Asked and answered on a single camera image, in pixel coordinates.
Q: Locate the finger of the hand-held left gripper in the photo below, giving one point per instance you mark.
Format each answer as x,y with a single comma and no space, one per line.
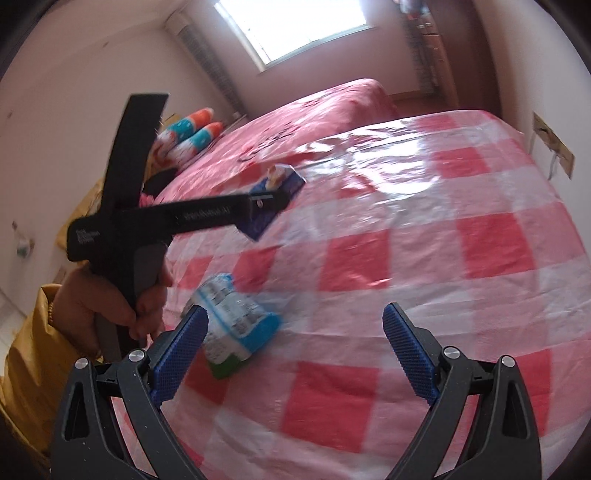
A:
270,203

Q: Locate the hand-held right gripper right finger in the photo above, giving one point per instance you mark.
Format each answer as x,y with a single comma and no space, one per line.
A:
411,355

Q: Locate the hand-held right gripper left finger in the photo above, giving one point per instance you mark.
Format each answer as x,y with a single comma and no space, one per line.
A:
178,355

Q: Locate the blue snack packet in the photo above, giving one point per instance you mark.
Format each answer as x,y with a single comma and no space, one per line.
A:
263,224

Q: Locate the blue green white packet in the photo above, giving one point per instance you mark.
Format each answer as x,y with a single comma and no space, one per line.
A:
240,323

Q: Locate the yellow sleeved left forearm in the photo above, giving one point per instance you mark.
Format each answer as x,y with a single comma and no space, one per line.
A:
32,369

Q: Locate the person's left hand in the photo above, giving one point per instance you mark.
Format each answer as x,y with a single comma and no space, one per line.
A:
106,300

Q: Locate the black cloth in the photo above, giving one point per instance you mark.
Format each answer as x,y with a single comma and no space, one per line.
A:
159,180

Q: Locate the small glass bottle ornament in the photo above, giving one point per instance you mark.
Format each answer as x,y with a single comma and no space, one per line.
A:
22,242

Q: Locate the red white checkered plastic sheet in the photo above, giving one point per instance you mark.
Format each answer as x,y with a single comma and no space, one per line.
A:
415,254

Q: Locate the pink bed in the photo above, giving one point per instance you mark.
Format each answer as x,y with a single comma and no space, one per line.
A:
332,106

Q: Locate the bright window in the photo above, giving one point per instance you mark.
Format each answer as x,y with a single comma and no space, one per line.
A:
286,27

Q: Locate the brown wooden cabinet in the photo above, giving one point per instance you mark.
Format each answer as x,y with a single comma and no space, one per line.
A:
466,55

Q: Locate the yellowed wall socket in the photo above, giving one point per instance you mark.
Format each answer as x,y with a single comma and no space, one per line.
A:
554,143

